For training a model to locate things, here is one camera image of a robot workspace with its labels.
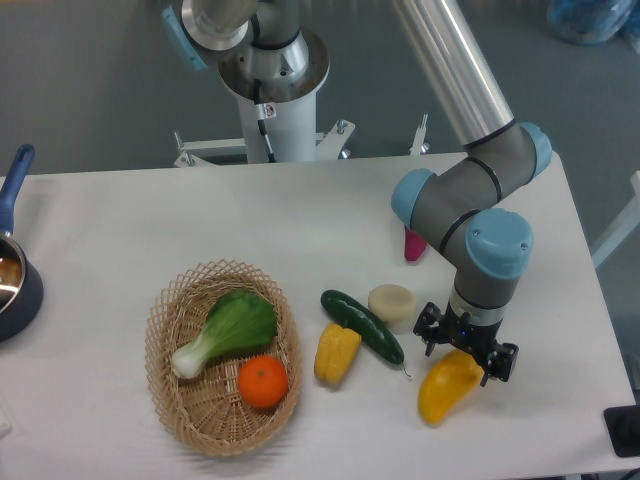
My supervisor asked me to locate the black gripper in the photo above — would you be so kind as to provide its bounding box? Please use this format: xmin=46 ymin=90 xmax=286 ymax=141
xmin=413 ymin=302 xmax=519 ymax=387

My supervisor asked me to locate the yellow mango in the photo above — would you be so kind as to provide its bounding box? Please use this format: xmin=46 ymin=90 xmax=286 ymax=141
xmin=417 ymin=349 xmax=484 ymax=425

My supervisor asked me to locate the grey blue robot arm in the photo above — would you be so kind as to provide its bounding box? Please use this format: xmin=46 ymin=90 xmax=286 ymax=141
xmin=161 ymin=1 xmax=552 ymax=381

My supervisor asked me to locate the beige round cake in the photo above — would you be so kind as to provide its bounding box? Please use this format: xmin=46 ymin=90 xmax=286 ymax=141
xmin=368 ymin=284 xmax=417 ymax=333

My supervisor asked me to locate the green cucumber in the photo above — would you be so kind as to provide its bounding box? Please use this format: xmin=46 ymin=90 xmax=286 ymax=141
xmin=320 ymin=289 xmax=408 ymax=375

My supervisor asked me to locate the purple sweet potato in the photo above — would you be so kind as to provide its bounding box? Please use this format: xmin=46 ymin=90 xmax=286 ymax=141
xmin=404 ymin=226 xmax=428 ymax=263

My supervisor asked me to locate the yellow bell pepper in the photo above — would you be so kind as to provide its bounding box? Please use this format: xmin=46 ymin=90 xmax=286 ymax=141
xmin=314 ymin=323 xmax=362 ymax=386

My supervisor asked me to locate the black device at table edge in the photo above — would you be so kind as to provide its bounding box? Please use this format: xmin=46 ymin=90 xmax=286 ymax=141
xmin=603 ymin=405 xmax=639 ymax=458

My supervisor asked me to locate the orange tangerine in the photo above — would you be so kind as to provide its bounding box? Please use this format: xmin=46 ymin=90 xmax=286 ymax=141
xmin=238 ymin=355 xmax=289 ymax=409

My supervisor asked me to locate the green bok choy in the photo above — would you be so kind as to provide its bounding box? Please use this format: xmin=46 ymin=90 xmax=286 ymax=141
xmin=171 ymin=289 xmax=278 ymax=379

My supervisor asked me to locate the woven wicker basket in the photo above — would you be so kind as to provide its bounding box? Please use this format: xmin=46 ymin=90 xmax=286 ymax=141
xmin=145 ymin=260 xmax=303 ymax=456

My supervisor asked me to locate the blue plastic bag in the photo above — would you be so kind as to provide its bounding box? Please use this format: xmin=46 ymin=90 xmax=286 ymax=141
xmin=547 ymin=1 xmax=639 ymax=53

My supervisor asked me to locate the dark blue saucepan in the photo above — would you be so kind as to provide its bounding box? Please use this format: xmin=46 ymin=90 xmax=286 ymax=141
xmin=1 ymin=144 xmax=44 ymax=342

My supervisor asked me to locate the white metal frame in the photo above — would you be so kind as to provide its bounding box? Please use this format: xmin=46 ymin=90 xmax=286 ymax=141
xmin=173 ymin=113 xmax=430 ymax=168

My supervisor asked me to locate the black cable on pedestal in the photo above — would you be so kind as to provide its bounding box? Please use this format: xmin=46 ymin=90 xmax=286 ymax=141
xmin=251 ymin=78 xmax=278 ymax=164

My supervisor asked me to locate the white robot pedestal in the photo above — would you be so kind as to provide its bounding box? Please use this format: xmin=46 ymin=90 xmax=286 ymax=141
xmin=218 ymin=27 xmax=330 ymax=164

